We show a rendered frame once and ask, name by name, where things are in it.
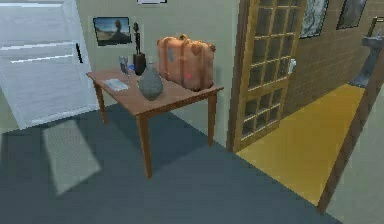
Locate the bulbous grey vase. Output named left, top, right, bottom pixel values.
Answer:
left=137, top=62, right=165, bottom=102

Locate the brown wooden table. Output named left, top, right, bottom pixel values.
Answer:
left=86, top=67, right=225, bottom=180

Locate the orange leather suitcase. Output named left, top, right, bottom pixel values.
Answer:
left=156, top=33, right=217, bottom=92

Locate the pale paper sheet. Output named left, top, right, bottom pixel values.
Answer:
left=103, top=78, right=130, bottom=92

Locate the clear glass cup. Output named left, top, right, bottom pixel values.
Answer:
left=118, top=55, right=132, bottom=84

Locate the wooden glass-paned door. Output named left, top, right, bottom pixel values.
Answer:
left=232, top=0, right=308, bottom=154

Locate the framed landscape picture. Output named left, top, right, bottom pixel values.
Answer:
left=92, top=16, right=133, bottom=47

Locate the framed grey picture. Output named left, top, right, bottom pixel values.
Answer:
left=299, top=0, right=330, bottom=40

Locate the white room door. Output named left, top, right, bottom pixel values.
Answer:
left=0, top=0, right=100, bottom=131

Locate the framed dark picture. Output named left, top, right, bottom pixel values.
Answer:
left=335, top=0, right=368, bottom=31

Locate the black door handle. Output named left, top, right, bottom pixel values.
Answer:
left=75, top=42, right=84, bottom=65

